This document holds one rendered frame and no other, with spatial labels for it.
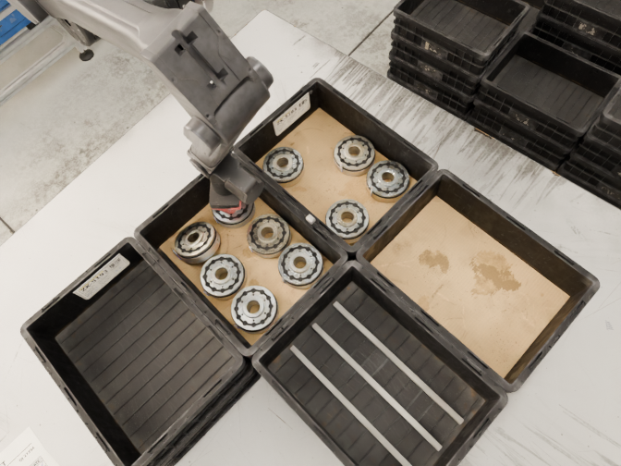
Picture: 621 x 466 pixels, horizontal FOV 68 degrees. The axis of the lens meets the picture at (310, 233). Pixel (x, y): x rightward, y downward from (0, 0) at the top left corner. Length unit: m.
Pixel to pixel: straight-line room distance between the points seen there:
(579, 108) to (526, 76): 0.23
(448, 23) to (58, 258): 1.60
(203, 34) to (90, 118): 2.21
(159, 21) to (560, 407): 1.10
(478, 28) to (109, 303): 1.62
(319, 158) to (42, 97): 1.99
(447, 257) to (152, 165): 0.89
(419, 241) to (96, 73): 2.18
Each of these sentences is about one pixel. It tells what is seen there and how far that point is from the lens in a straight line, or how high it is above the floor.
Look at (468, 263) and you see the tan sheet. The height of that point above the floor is 0.83.
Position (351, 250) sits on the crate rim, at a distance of 0.99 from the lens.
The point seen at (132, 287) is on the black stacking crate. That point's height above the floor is 0.83.
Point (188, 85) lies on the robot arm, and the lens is 0.50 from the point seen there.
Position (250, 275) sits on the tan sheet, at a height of 0.83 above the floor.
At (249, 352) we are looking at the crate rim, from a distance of 0.95.
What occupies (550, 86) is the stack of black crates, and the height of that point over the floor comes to 0.38.
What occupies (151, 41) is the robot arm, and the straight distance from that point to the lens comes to 0.51.
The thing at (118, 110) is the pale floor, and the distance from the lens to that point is 2.65.
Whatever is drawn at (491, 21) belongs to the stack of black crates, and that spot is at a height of 0.49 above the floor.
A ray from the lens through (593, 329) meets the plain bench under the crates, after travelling 1.31.
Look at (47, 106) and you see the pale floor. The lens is 2.87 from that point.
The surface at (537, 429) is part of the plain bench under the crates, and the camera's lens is 1.22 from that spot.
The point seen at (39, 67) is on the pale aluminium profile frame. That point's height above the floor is 0.13.
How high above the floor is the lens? 1.85
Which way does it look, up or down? 66 degrees down
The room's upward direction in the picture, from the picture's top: 11 degrees counter-clockwise
